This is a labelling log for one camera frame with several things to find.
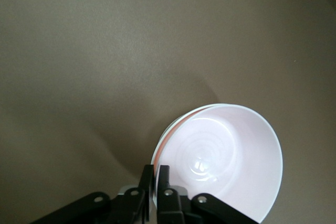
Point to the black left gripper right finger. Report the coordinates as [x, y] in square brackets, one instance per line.
[170, 208]

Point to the brown table cover sheet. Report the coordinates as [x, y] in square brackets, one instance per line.
[105, 51]

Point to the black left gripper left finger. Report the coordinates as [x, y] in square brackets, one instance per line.
[126, 208]

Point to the pink plastic bowl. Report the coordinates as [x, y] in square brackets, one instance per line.
[236, 142]

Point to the white plastic bowl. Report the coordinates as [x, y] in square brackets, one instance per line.
[160, 140]

